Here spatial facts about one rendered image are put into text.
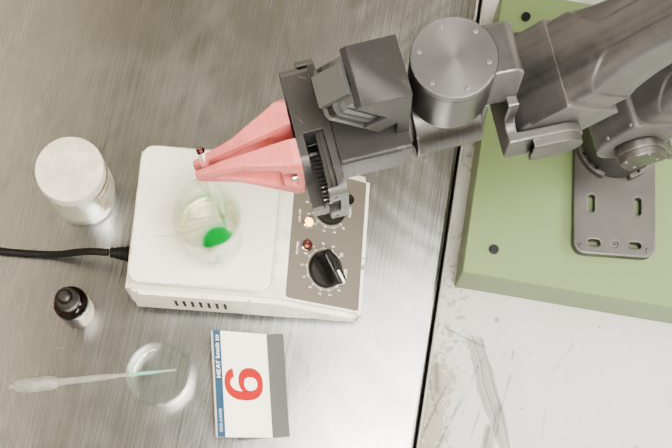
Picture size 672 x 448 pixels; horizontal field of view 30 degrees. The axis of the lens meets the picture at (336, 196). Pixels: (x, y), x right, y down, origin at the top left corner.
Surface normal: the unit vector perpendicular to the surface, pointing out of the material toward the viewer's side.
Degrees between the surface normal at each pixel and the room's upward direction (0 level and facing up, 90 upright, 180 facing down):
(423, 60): 3
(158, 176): 0
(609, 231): 1
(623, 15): 51
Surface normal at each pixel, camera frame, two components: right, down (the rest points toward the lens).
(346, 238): 0.52, -0.22
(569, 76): -0.74, -0.02
